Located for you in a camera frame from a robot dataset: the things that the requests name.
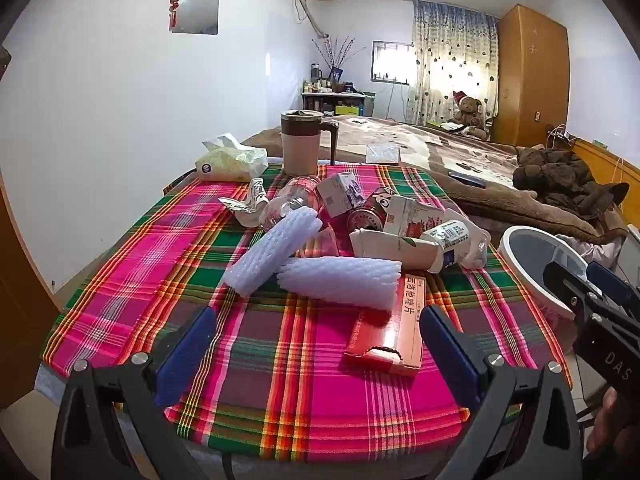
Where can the wooden wardrobe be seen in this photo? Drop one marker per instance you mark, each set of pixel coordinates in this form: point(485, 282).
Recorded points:
point(530, 70)

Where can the red cartoon drink can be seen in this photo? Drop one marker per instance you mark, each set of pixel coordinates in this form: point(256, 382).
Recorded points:
point(367, 215)

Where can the white paper carton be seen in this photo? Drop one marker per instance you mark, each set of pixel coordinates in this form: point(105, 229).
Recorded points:
point(390, 250)

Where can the white foam fruit net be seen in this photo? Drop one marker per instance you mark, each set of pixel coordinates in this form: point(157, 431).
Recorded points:
point(270, 255)
point(340, 277)

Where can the small white plastic bottle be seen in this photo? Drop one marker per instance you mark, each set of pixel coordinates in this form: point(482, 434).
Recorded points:
point(447, 237)

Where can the wooden headboard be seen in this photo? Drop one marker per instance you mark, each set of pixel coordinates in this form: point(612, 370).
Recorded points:
point(610, 160)

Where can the silver wall panel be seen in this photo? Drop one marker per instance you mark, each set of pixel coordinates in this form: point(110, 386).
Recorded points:
point(197, 10)

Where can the clear plastic bottle red cap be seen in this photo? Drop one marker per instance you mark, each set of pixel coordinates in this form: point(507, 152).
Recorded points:
point(295, 192)

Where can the window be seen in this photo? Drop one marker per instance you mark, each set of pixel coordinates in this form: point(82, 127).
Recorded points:
point(392, 62)

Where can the dark blue phone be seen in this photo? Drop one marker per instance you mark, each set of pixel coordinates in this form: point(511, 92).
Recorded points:
point(467, 179)

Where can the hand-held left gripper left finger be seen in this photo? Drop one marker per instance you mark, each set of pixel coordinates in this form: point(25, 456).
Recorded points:
point(186, 352)

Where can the dark brown clothing pile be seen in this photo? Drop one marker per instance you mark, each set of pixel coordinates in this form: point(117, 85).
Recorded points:
point(555, 175)

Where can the pale green tissue pack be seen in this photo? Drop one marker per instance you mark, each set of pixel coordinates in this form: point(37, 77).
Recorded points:
point(225, 162)

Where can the cluttered shelf unit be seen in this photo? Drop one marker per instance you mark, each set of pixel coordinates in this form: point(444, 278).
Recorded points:
point(330, 95)

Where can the red and white drink carton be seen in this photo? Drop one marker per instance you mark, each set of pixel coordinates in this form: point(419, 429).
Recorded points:
point(410, 217)

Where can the wooden door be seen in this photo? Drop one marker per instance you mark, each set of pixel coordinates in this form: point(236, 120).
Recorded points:
point(20, 310)

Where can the purple drink carton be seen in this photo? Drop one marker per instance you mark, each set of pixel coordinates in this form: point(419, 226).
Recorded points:
point(340, 192)

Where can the red hanging ornament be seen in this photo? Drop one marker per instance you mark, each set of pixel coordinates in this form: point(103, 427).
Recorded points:
point(174, 10)

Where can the brown printed blanket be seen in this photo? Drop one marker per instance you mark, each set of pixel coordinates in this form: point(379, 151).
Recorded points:
point(450, 150)

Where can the crumpled silver white wrapper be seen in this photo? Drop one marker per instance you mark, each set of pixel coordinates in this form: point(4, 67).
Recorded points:
point(252, 195)

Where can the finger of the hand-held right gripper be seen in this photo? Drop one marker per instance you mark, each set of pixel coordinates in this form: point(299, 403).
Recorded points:
point(565, 280)
point(612, 282)

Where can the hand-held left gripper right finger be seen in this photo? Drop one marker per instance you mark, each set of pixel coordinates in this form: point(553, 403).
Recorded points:
point(450, 355)

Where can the patterned curtain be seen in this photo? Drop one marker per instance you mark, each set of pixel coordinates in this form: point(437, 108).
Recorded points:
point(450, 60)

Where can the air conditioner pipe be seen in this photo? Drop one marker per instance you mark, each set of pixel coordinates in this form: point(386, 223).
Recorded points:
point(311, 15)

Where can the pink green plaid tablecloth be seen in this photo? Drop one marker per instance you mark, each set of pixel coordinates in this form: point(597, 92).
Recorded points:
point(280, 385)

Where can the row of bottles on desk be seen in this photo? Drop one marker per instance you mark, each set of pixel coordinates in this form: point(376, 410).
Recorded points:
point(322, 82)

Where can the orange medicine box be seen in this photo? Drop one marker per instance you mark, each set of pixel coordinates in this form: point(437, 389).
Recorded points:
point(395, 325)

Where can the white round trash bin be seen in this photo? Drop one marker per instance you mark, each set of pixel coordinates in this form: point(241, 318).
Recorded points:
point(510, 255)

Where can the beige mug with brown lid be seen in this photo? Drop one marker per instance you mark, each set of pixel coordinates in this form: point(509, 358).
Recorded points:
point(300, 150)

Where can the vase with purple branches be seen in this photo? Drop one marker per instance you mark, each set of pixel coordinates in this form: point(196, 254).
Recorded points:
point(334, 57)

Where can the brown teddy bear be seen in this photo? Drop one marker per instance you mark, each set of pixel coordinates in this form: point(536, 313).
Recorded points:
point(467, 112)

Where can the person's right hand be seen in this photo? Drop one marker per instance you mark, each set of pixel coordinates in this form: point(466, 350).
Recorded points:
point(607, 420)

